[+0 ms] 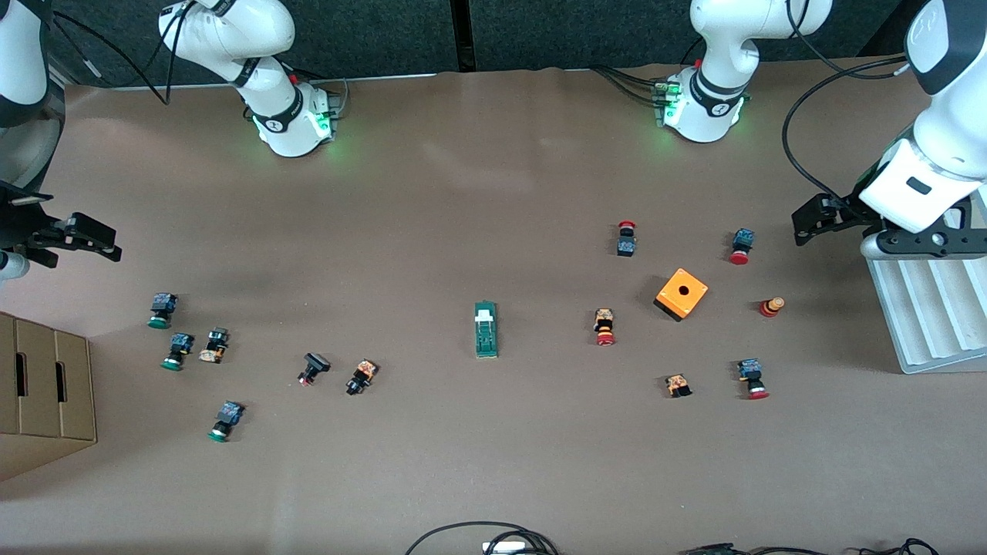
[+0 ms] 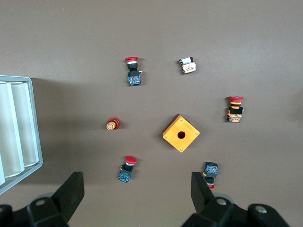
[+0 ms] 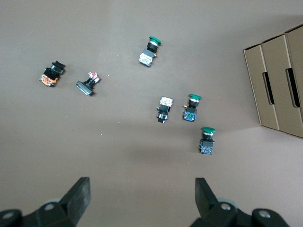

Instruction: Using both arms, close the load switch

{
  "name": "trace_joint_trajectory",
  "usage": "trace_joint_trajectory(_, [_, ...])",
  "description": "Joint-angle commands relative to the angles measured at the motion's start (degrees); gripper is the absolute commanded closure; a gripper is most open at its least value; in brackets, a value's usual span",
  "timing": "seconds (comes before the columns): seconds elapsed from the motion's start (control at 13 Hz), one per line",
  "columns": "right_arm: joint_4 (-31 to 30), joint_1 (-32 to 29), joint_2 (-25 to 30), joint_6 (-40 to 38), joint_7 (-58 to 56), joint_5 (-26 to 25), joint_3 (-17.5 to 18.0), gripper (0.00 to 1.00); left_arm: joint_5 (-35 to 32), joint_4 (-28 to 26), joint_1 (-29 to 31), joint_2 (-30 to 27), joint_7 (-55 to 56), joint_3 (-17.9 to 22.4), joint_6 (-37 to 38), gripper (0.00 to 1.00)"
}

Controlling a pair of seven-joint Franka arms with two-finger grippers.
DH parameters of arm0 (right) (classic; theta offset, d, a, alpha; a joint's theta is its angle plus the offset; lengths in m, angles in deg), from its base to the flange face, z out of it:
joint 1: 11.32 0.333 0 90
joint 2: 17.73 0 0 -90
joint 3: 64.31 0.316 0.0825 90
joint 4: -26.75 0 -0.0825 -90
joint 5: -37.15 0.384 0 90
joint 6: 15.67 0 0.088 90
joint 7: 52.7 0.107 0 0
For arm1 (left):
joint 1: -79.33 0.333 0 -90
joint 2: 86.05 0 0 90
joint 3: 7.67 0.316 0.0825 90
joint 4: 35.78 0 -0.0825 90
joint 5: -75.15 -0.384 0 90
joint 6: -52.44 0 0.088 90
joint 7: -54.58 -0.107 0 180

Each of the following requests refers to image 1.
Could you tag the small orange contact block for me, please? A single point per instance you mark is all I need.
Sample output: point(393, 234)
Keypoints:
point(678, 385)

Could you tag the black button orange block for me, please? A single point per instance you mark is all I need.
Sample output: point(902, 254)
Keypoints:
point(361, 376)

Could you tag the black square red button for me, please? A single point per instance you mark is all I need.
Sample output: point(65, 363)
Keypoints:
point(313, 368)

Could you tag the orange button enclosure box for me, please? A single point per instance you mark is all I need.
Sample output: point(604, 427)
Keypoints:
point(671, 297)

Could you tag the red yellow button cap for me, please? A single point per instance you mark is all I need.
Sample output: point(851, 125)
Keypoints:
point(770, 307)

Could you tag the brown cardboard box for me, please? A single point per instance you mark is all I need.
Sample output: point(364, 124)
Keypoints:
point(38, 416)

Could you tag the grey ridged tray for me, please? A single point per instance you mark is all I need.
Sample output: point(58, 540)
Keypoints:
point(925, 324)

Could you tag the brown paper table cover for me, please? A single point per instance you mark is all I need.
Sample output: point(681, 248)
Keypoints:
point(463, 447)

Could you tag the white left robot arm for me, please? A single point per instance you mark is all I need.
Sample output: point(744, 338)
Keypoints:
point(725, 46)

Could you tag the red mushroom button orange block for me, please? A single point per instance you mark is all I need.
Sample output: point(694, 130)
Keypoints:
point(604, 326)

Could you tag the usb hub box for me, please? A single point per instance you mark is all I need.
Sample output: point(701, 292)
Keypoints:
point(505, 548)

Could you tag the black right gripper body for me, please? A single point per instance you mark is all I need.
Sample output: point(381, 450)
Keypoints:
point(21, 222)

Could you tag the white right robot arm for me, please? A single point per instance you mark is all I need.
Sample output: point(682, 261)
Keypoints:
point(262, 31)

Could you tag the red push button black block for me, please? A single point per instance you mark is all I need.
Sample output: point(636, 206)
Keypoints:
point(626, 243)

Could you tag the red mushroom button blue block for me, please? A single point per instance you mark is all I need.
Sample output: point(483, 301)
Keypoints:
point(741, 246)
point(752, 378)

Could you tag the green push button blue block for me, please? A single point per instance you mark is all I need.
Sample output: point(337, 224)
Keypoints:
point(224, 421)
point(177, 351)
point(161, 310)

